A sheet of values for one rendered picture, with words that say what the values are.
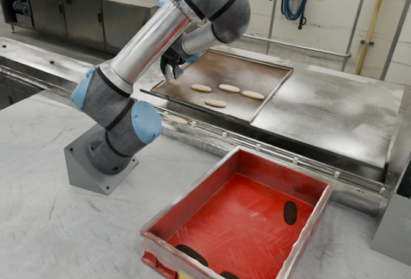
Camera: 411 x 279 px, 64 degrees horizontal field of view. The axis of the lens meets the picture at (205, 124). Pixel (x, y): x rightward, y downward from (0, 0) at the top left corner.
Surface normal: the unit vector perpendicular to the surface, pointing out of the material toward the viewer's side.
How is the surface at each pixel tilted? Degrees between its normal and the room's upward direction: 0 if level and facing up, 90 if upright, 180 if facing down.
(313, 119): 10
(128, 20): 90
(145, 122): 51
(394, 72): 90
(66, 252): 0
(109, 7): 90
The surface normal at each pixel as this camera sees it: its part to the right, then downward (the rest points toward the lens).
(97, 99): 0.12, 0.29
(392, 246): -0.51, 0.39
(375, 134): -0.03, -0.79
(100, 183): 0.70, -0.48
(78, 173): -0.32, 0.44
